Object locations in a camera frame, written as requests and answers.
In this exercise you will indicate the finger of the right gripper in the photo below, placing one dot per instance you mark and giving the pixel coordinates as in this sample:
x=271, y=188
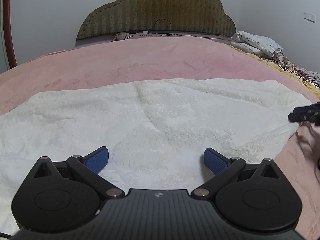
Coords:
x=311, y=117
x=313, y=107

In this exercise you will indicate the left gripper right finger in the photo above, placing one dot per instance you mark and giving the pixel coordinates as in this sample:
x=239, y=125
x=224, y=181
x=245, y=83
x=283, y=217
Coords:
x=225, y=171

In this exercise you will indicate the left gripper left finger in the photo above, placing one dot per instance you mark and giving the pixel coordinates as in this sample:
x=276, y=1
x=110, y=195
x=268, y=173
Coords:
x=87, y=169

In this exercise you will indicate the white textured pants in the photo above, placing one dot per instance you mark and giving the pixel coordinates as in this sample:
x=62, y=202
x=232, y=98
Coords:
x=155, y=131

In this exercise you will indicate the yellow patterned quilt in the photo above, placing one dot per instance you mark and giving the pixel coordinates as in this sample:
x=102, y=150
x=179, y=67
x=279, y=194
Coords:
x=309, y=79

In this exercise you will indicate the white patterned pillow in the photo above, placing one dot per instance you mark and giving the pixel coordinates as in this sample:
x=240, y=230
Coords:
x=257, y=45

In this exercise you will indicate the pink bed blanket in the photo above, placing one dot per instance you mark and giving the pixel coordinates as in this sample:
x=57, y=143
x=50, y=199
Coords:
x=165, y=58

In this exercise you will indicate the olive padded headboard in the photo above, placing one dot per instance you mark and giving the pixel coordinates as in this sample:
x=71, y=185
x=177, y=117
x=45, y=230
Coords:
x=200, y=16

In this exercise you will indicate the white wall switch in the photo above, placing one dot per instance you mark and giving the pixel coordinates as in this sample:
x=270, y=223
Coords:
x=309, y=17

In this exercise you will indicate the brown wooden door frame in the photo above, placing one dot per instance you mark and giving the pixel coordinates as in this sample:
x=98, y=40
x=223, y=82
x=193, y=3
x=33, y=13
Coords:
x=7, y=34

